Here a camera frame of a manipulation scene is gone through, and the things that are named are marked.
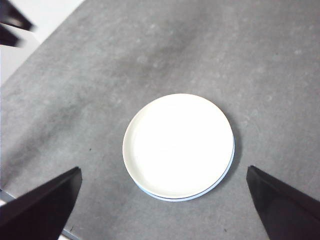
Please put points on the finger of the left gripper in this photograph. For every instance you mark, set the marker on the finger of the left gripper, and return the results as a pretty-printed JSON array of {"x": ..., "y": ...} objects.
[
  {"x": 11, "y": 11},
  {"x": 7, "y": 36}
]

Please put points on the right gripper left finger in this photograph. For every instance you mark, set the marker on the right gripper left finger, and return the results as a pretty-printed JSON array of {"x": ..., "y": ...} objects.
[{"x": 40, "y": 212}]

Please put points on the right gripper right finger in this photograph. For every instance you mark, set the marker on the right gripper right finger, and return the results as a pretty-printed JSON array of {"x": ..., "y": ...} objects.
[{"x": 287, "y": 212}]

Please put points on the blue round plate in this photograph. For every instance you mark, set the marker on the blue round plate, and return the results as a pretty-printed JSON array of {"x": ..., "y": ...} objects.
[{"x": 165, "y": 199}]

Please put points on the white round plate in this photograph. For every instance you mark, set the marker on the white round plate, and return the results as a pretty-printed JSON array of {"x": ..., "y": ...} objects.
[{"x": 178, "y": 147}]

